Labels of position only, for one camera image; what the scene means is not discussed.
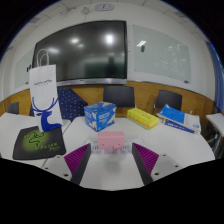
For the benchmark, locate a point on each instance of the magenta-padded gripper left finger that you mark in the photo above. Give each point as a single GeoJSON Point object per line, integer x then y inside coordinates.
{"type": "Point", "coordinates": [77, 159]}

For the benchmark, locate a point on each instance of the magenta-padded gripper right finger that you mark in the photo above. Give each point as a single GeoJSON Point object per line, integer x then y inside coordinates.
{"type": "Point", "coordinates": [146, 159]}

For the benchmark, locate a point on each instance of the white power strip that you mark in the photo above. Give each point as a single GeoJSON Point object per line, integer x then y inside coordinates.
{"type": "Point", "coordinates": [95, 148]}

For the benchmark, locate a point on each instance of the black mouse pad green print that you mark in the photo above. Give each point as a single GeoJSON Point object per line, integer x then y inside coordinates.
{"type": "Point", "coordinates": [38, 145]}

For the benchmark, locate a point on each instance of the yellow box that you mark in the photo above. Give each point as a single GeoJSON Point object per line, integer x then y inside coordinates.
{"type": "Point", "coordinates": [142, 117]}

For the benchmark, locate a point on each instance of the blue tissue box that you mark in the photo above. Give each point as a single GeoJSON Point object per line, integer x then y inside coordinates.
{"type": "Point", "coordinates": [99, 116]}

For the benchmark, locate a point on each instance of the blue covered book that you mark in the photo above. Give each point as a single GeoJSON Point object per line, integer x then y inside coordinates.
{"type": "Point", "coordinates": [172, 114]}

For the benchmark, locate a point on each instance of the white book blue print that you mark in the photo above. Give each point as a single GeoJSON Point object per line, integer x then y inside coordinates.
{"type": "Point", "coordinates": [190, 125]}

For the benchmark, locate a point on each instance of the dark blue dotted gift bag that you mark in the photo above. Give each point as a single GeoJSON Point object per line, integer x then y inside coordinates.
{"type": "Point", "coordinates": [71, 103]}

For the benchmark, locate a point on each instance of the black chair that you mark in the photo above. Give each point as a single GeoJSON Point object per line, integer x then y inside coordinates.
{"type": "Point", "coordinates": [119, 95]}
{"type": "Point", "coordinates": [168, 99]}
{"type": "Point", "coordinates": [13, 107]}

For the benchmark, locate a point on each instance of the white paper bag blue deer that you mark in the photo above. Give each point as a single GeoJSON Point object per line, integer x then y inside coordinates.
{"type": "Point", "coordinates": [43, 90]}

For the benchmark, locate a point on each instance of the white side table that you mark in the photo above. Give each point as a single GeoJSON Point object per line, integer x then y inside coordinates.
{"type": "Point", "coordinates": [216, 121]}

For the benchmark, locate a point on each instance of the small glass whiteboard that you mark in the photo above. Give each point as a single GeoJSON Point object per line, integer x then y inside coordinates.
{"type": "Point", "coordinates": [22, 70]}

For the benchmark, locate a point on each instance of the large glass whiteboard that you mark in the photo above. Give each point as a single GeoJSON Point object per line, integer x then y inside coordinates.
{"type": "Point", "coordinates": [161, 53]}

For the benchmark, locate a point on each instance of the blue curtain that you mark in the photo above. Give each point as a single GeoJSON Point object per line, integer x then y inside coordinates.
{"type": "Point", "coordinates": [218, 80]}

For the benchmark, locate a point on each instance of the black whiteboard eraser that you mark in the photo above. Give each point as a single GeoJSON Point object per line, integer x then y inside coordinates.
{"type": "Point", "coordinates": [142, 48]}

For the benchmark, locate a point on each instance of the large black wall screen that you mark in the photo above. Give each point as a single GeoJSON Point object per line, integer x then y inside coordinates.
{"type": "Point", "coordinates": [83, 50]}

